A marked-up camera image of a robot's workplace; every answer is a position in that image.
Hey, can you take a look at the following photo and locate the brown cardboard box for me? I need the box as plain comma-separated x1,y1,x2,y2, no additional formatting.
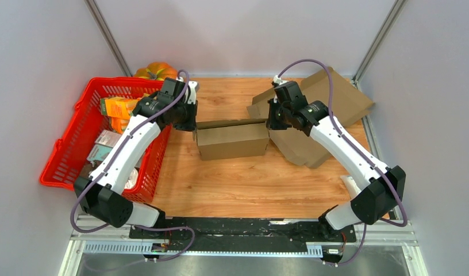
193,118,270,161

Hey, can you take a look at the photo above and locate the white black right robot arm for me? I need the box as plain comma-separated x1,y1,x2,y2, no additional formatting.
267,80,406,241

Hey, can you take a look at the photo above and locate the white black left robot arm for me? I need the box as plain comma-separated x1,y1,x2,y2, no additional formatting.
71,77,199,239

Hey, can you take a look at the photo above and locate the teal cookie box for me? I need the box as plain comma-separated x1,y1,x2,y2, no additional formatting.
86,144,112,162

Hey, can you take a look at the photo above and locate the orange pumpkin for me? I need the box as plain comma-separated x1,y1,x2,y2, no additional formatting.
133,62,178,81

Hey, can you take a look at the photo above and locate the flat brown cardboard sheet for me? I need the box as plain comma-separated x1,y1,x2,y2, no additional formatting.
247,67,375,170

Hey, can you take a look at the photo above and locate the orange sponge pack lower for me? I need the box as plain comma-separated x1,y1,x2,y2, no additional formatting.
110,117,129,134

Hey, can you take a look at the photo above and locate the orange sponge pack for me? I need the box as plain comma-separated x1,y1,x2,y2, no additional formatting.
100,97,141,120
110,117,129,134

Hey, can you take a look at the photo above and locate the orange sponge pack upper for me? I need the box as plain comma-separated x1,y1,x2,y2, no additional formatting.
100,97,141,120

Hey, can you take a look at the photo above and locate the beige tape roll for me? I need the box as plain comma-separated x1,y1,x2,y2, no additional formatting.
125,168,139,190

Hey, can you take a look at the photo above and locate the red plastic shopping basket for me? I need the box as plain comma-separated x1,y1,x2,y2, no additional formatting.
39,77,172,203

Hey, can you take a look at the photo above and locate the white blue pouch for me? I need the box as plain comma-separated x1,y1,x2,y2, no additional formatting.
340,175,362,199

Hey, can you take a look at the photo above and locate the brown netted item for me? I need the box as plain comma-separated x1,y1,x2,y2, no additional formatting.
79,160,102,179

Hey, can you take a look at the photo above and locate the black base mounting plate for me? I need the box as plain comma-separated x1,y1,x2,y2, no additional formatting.
129,217,356,252

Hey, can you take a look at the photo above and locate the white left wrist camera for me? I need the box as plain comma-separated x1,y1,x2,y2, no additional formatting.
174,77,199,107

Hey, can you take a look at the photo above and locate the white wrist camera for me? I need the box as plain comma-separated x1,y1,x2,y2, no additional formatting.
271,75,287,87
174,77,199,107

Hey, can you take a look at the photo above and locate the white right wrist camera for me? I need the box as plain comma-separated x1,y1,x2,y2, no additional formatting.
271,75,287,87

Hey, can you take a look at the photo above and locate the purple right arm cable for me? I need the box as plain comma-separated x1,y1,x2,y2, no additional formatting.
277,59,409,266

